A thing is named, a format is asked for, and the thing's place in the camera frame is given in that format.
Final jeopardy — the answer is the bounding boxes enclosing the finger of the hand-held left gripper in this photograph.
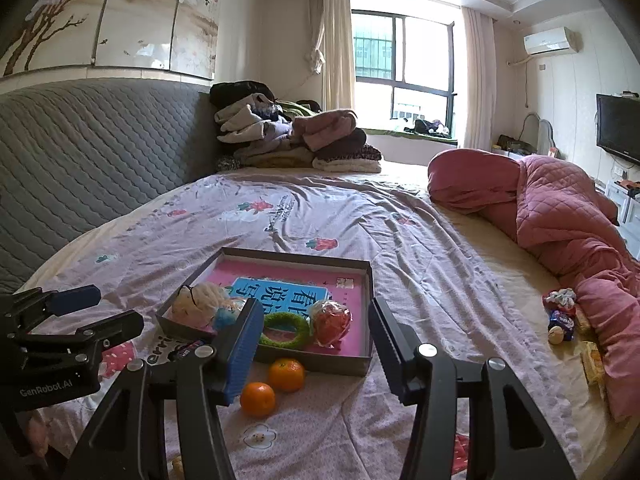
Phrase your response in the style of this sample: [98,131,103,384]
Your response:
[17,309,145,356]
[0,284,102,333]

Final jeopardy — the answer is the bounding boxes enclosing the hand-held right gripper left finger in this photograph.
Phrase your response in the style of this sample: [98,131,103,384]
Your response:
[60,297,265,480]

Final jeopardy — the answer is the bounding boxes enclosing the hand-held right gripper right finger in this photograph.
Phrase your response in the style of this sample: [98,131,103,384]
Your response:
[368,296,561,480]

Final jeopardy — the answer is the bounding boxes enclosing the orange mandarin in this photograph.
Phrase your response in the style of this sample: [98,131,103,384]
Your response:
[240,381,277,420]
[268,357,306,393]

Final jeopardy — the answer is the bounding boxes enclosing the blue cookie packet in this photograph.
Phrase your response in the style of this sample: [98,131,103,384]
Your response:
[167,341,207,362]

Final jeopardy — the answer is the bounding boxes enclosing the green fuzzy ring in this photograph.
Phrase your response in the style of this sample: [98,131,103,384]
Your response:
[257,311,311,348]

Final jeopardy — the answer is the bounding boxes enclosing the cream cloth bundle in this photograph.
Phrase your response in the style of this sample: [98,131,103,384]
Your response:
[171,282,233,328]

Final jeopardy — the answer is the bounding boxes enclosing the large red snack packet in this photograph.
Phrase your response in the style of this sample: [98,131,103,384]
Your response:
[307,299,353,348]

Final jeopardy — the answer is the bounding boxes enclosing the grey cardboard box tray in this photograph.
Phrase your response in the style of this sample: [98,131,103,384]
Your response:
[155,246,375,378]

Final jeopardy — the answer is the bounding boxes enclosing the person's left hand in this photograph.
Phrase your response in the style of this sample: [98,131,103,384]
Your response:
[26,412,51,458]

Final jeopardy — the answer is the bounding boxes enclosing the pink and blue book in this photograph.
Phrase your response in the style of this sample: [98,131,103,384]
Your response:
[197,257,368,356]

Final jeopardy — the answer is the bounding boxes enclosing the strawberry printed blanket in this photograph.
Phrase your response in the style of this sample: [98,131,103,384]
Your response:
[15,170,591,480]

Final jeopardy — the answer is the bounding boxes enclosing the beige bed sheet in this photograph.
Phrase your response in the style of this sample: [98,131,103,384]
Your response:
[375,160,621,471]

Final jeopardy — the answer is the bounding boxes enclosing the grey quilted headboard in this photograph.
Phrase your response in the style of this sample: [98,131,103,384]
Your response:
[0,77,221,296]

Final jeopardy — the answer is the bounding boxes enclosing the small heap of snack packets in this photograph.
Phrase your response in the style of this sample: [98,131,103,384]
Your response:
[542,287,581,345]

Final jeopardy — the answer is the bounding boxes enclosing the yellow snack packet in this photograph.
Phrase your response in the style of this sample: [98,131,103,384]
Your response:
[580,340,608,386]

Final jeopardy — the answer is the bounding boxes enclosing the pink quilt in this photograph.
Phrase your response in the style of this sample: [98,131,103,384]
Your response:
[427,149,640,423]

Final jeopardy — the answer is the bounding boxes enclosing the dark clothes on windowsill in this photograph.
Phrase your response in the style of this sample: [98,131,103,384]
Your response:
[400,117,453,137]

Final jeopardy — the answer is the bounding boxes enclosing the pile of folded clothes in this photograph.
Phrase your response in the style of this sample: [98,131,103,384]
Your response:
[209,81,383,173]

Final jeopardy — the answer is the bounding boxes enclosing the white oval chair back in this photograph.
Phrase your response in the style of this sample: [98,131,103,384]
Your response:
[520,112,557,153]

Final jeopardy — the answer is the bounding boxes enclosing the white cabinet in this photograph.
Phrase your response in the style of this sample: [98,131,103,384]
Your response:
[605,177,640,226]

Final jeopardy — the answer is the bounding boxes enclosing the cream curtain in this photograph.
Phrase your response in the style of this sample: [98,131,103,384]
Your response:
[457,7,496,148]
[307,0,357,111]

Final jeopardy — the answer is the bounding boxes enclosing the dark framed window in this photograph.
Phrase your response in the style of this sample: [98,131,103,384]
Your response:
[351,7,458,136]

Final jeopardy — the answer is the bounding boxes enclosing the black television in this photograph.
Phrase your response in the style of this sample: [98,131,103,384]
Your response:
[596,92,640,166]

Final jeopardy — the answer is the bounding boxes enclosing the white air conditioner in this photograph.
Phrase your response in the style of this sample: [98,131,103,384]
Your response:
[522,27,578,56]

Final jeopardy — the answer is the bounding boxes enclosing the blossom tree wall mural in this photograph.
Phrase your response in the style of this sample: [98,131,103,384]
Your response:
[0,0,221,81]

